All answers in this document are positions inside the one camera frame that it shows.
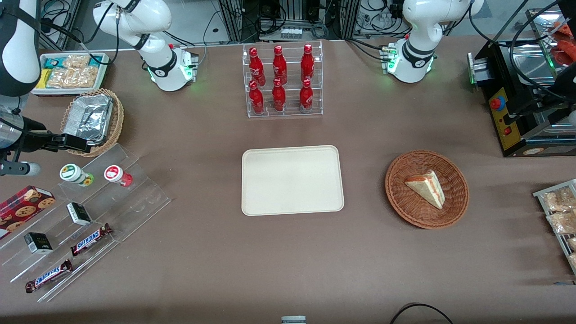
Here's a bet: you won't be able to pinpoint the white rectangular snack bin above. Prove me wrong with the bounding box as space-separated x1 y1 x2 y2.
31 52 111 96

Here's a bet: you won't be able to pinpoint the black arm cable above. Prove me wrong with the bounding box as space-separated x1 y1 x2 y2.
40 2 120 67

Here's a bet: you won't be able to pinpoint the clear bag of crackers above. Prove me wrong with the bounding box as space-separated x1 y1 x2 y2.
47 54 102 89

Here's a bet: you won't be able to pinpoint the green gum bottle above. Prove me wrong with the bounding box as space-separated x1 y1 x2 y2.
59 163 95 187

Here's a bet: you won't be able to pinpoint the red cookie box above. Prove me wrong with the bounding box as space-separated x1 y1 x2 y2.
0 185 56 239

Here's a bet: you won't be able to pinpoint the black cable loop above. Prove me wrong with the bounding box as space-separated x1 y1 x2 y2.
389 303 454 324

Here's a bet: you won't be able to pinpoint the wrapped triangle sandwich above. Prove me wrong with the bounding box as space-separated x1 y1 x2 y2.
404 170 446 210

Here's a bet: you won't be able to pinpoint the light oval wicker basket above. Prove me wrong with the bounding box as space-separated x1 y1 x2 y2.
60 88 125 158

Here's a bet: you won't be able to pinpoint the black food warmer machine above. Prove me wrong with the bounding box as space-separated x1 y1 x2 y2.
467 8 576 158

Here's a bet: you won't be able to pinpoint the grey wrist camera cylinder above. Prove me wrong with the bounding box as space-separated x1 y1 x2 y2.
0 161 41 177

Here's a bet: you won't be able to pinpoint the clear bag of snacks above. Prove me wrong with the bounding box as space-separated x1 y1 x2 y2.
546 211 576 235
542 186 576 212

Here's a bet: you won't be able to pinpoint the clear acrylic bottle rack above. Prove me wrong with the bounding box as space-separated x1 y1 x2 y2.
243 40 324 119

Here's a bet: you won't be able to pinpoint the grey wire rack tray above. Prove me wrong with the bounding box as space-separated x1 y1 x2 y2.
533 179 576 276

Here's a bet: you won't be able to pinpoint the brown round wicker basket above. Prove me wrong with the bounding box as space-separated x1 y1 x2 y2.
385 149 470 230

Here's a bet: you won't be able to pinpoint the red gum bottle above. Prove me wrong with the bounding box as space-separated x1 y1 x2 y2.
104 165 134 188

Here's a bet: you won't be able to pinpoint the Snickers chocolate bar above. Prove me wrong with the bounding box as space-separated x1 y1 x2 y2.
70 223 113 257
25 259 73 293

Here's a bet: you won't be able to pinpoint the clear acrylic stepped display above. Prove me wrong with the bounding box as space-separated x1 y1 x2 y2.
0 143 172 303

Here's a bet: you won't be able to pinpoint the small black box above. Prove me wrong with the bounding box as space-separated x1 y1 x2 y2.
23 232 54 254
66 202 93 226

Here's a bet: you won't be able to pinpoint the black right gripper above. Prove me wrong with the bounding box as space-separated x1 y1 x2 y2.
17 117 93 154

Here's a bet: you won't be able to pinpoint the silver foil container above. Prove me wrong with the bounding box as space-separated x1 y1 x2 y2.
63 94 114 145

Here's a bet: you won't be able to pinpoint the red cola bottle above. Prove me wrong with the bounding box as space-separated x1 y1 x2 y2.
271 78 287 113
248 80 265 115
273 45 288 86
299 78 315 112
300 44 315 84
249 47 266 86

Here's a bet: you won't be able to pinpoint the beige plastic tray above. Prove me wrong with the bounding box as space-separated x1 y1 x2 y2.
241 144 345 217

